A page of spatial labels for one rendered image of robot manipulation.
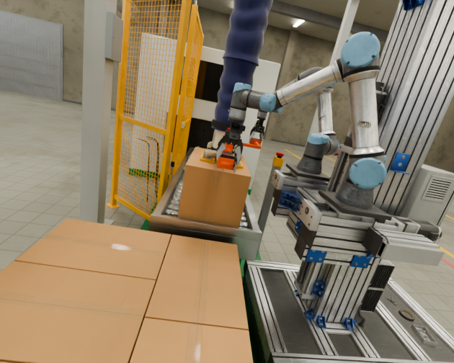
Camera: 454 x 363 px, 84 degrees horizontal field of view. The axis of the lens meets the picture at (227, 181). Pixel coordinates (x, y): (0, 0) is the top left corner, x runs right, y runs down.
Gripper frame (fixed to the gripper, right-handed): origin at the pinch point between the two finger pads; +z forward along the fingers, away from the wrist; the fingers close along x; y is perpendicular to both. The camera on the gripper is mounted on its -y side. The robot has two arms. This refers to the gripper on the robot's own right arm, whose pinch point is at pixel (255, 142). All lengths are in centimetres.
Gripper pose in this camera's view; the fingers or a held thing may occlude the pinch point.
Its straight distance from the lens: 211.2
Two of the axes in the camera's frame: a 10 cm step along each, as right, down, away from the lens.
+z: -2.0, 9.3, 3.0
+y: 0.2, 3.1, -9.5
